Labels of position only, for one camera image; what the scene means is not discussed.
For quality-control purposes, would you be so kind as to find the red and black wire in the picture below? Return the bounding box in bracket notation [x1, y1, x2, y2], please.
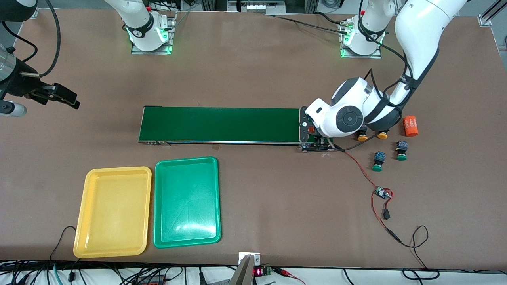
[336, 146, 402, 243]

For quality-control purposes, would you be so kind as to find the green belt conveyor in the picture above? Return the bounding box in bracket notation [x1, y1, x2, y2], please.
[137, 106, 335, 153]

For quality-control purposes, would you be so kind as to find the aluminium camera mount bar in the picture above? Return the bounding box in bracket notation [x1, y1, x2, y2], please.
[229, 252, 261, 285]

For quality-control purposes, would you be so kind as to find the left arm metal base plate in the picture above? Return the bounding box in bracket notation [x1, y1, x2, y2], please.
[340, 19, 383, 59]

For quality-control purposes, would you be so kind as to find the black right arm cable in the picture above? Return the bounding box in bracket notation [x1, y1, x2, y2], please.
[0, 0, 61, 78]

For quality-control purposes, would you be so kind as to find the red clip lead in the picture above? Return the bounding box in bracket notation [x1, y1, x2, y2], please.
[273, 267, 305, 285]

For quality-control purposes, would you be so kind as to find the black cable bundle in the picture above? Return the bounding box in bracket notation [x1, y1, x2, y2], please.
[0, 259, 187, 285]

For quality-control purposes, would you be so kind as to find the thin black looped cable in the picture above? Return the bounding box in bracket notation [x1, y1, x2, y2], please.
[399, 225, 440, 281]

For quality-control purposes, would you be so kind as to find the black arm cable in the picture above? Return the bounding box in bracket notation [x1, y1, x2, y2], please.
[0, 0, 61, 78]
[329, 22, 440, 152]

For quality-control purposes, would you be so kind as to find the grey equipment box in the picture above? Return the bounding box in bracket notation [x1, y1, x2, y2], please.
[227, 0, 286, 15]

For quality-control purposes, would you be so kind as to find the black base power cable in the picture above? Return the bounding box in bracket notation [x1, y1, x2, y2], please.
[273, 11, 351, 36]

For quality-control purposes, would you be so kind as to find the green plastic tray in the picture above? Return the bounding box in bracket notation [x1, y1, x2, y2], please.
[153, 157, 221, 249]

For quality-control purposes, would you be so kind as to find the aluminium corner bracket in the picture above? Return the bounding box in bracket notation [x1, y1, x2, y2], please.
[478, 0, 507, 27]

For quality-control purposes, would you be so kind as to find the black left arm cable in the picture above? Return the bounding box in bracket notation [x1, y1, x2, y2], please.
[329, 22, 440, 152]

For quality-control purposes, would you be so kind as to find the yellow plastic tray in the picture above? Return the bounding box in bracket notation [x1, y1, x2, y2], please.
[73, 166, 152, 258]

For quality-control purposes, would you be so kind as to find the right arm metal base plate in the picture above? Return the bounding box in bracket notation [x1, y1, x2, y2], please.
[131, 11, 177, 55]

